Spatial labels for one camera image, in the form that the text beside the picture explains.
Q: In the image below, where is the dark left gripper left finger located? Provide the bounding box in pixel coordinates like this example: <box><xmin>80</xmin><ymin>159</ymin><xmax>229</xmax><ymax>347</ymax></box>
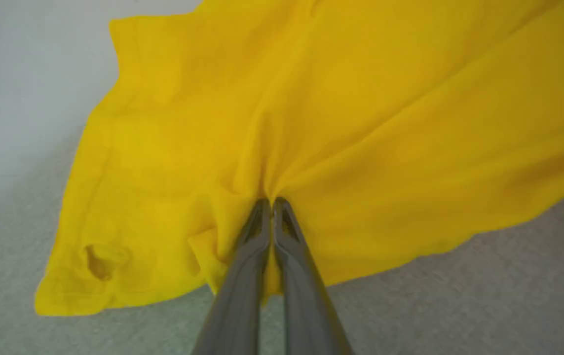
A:
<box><xmin>190</xmin><ymin>198</ymin><xmax>273</xmax><ymax>355</ymax></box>

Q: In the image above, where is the yellow t-shirt with print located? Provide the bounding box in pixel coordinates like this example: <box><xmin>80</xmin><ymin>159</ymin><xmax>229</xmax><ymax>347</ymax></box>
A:
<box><xmin>34</xmin><ymin>0</ymin><xmax>564</xmax><ymax>317</ymax></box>

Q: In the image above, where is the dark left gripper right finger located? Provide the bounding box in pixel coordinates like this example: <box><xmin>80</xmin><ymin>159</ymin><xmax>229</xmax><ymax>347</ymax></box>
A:
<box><xmin>273</xmin><ymin>197</ymin><xmax>354</xmax><ymax>355</ymax></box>

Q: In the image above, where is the grey fabric sofa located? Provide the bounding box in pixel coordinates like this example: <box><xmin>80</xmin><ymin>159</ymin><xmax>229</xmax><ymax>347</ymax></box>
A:
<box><xmin>0</xmin><ymin>123</ymin><xmax>564</xmax><ymax>355</ymax></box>

